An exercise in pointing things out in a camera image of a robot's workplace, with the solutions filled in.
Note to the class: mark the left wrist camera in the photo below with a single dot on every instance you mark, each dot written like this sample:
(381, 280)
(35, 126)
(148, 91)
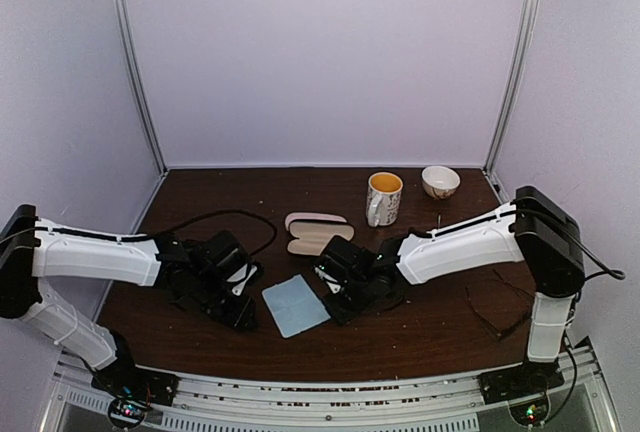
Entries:
(244, 276)

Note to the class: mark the aluminium frame post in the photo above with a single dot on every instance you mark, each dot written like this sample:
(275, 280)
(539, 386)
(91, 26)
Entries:
(136, 84)
(527, 21)

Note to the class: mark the blue cleaning cloth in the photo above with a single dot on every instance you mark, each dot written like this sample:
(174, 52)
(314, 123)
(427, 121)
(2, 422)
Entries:
(294, 306)

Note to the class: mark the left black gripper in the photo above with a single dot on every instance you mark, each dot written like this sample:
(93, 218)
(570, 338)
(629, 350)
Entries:
(239, 316)

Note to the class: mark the tortoise frame glasses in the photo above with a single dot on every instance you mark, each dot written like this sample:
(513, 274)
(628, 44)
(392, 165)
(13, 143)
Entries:
(503, 314)

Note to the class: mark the white ceramic bowl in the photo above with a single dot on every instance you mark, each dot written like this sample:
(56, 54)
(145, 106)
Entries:
(440, 182)

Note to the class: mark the right aluminium frame post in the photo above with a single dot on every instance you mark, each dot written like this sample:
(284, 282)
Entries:
(527, 21)

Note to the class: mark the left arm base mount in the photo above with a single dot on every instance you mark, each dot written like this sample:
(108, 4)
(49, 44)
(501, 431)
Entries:
(134, 390)

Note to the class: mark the front aluminium rail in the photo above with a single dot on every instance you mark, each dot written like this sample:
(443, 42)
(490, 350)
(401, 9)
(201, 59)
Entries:
(440, 403)

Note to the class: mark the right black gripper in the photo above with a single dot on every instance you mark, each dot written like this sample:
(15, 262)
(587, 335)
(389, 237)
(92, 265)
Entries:
(341, 314)

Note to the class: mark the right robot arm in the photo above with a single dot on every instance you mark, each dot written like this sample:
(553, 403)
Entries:
(531, 229)

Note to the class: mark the patterned mug yellow inside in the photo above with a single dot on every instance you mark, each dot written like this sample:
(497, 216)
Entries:
(383, 199)

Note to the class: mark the black glasses case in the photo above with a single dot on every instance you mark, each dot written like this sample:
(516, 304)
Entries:
(311, 231)

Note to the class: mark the left aluminium frame post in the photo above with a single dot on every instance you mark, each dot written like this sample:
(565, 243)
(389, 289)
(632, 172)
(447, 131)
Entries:
(136, 84)

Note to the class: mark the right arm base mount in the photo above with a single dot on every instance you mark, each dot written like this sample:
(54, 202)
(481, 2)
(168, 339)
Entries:
(524, 388)

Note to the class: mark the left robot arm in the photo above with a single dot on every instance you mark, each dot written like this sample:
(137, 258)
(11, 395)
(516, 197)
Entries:
(212, 274)

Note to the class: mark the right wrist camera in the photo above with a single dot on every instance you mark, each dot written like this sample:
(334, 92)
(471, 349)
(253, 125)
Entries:
(322, 271)

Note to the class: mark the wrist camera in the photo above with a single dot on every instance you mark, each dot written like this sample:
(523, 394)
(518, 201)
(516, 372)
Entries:
(244, 276)
(322, 271)

